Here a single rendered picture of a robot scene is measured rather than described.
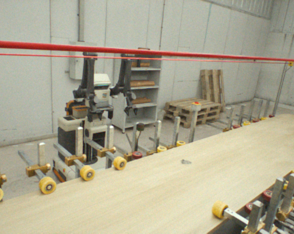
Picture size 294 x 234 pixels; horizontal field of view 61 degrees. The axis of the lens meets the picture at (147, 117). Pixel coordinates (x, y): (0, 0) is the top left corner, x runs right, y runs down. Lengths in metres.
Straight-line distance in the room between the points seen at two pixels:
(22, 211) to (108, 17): 3.94
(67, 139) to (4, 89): 1.57
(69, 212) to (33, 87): 3.18
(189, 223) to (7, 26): 3.59
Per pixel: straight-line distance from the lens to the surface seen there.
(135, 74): 5.31
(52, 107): 4.55
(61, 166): 3.20
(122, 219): 1.36
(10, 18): 4.21
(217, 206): 1.45
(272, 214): 1.55
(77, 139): 1.74
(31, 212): 1.45
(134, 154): 1.98
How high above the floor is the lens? 1.76
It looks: 17 degrees down
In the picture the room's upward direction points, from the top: 5 degrees clockwise
